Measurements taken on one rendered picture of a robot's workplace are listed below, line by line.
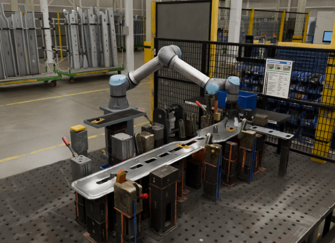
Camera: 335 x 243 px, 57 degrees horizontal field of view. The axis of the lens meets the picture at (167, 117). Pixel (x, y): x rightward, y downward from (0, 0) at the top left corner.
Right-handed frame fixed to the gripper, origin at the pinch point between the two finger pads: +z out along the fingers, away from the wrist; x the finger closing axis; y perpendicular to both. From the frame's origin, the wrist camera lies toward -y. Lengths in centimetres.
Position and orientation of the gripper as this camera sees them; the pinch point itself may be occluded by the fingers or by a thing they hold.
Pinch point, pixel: (231, 127)
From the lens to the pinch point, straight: 217.8
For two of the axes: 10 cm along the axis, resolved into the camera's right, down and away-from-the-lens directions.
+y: -6.7, 2.1, -7.1
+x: 7.4, 2.2, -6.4
